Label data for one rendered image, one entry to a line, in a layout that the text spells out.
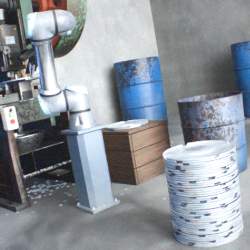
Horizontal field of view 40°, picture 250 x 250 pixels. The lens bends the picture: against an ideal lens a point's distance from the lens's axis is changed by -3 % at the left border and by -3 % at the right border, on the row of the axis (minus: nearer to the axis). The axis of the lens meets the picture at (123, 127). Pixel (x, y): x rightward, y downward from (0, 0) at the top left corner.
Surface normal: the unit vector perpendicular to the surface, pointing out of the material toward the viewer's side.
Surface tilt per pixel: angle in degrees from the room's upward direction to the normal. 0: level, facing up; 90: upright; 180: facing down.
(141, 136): 90
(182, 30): 90
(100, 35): 90
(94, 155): 90
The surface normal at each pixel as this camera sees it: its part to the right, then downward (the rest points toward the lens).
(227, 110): 0.29, 0.12
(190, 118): -0.76, 0.25
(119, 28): 0.73, -0.03
